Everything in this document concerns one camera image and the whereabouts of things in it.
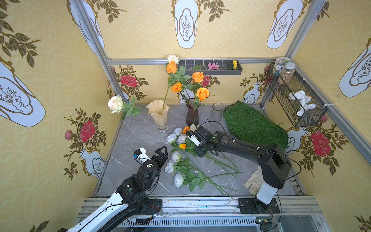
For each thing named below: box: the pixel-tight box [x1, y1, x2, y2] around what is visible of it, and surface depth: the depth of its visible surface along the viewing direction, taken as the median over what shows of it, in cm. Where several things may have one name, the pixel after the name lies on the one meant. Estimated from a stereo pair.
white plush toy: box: [288, 90, 317, 117], surface depth 73 cm
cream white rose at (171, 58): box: [162, 54, 180, 111], surface depth 85 cm
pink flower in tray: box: [207, 61, 220, 71], surface depth 90 cm
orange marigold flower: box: [171, 82, 184, 93], surface depth 85 cm
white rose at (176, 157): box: [170, 150, 183, 165], surface depth 89 cm
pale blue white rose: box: [172, 127, 183, 136], surface depth 100 cm
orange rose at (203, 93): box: [196, 87, 211, 102], surface depth 76 cm
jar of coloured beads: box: [277, 62, 296, 85], surface depth 82 cm
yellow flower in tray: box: [232, 59, 239, 71], surface depth 89 cm
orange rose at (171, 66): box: [166, 60, 177, 74], surface depth 83 cm
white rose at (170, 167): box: [164, 161, 233, 200], surface depth 84 cm
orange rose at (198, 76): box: [191, 71, 205, 83], surface depth 85 cm
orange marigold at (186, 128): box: [182, 125, 191, 134], surface depth 102 cm
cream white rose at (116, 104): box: [107, 94, 152, 120], surface depth 65 cm
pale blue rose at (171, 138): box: [166, 133, 178, 144], surface depth 97 cm
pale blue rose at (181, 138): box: [176, 133, 186, 145], surface depth 92 cm
